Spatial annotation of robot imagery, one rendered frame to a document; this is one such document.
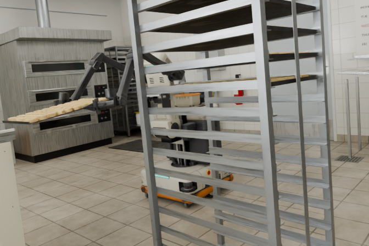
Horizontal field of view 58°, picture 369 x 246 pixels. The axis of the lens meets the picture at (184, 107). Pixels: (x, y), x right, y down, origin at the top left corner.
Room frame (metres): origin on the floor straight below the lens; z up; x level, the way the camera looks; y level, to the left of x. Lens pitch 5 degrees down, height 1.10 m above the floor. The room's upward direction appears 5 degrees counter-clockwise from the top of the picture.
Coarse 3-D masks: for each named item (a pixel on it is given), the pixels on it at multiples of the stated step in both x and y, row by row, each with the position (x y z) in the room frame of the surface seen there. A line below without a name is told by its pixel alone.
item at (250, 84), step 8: (248, 80) 1.09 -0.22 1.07; (256, 80) 1.07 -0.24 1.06; (152, 88) 1.43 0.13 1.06; (160, 88) 1.40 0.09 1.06; (168, 88) 1.36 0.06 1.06; (176, 88) 1.33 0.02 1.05; (184, 88) 1.30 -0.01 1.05; (192, 88) 1.27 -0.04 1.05; (200, 88) 1.24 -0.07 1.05; (208, 88) 1.21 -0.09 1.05; (216, 88) 1.19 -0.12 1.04; (224, 88) 1.16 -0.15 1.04; (232, 88) 1.14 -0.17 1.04; (240, 88) 1.11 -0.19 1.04; (248, 88) 1.09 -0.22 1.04; (256, 88) 1.07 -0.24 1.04
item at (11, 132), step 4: (12, 128) 1.83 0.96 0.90; (0, 132) 1.76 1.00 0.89; (4, 132) 1.78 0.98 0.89; (8, 132) 1.80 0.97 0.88; (12, 132) 1.81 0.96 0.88; (0, 136) 1.76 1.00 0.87; (4, 136) 1.78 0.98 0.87; (8, 136) 1.79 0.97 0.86; (12, 136) 1.81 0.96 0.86; (0, 140) 1.76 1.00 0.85; (4, 140) 1.78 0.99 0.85; (8, 140) 1.79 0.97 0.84
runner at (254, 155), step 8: (208, 152) 1.76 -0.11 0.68; (216, 152) 1.74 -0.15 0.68; (224, 152) 1.71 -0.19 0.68; (232, 152) 1.67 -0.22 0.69; (240, 152) 1.64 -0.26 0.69; (248, 152) 1.60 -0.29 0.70; (256, 152) 1.57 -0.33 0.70; (280, 160) 1.47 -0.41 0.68; (288, 160) 1.45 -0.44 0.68; (296, 160) 1.43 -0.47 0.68; (312, 160) 1.38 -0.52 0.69; (320, 160) 1.35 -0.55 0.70
